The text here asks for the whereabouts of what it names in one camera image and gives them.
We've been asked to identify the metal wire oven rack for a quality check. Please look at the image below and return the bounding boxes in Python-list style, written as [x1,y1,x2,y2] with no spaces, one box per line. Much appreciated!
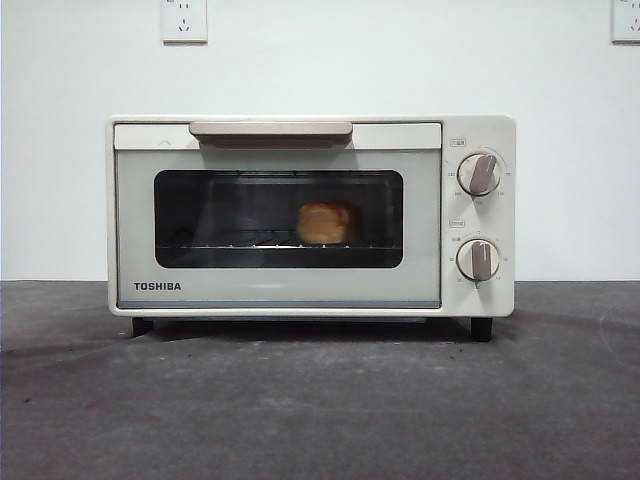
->
[156,228,401,251]

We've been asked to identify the golden bread loaf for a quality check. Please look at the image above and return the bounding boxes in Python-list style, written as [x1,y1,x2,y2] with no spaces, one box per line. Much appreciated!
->
[296,200,362,246]

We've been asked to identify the cream oven knob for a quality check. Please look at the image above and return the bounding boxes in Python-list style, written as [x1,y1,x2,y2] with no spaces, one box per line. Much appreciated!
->
[457,152,504,196]
[456,237,502,281]

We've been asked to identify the white wall socket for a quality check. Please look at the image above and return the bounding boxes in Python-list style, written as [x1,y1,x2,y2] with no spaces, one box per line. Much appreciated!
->
[159,0,208,43]
[611,0,640,43]

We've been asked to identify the glass oven door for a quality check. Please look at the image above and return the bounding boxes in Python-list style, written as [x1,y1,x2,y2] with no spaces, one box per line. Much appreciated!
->
[113,119,444,310]

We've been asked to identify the cream Toshiba toaster oven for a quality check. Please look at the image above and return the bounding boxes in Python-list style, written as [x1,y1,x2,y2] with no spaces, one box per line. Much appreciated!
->
[104,112,518,343]

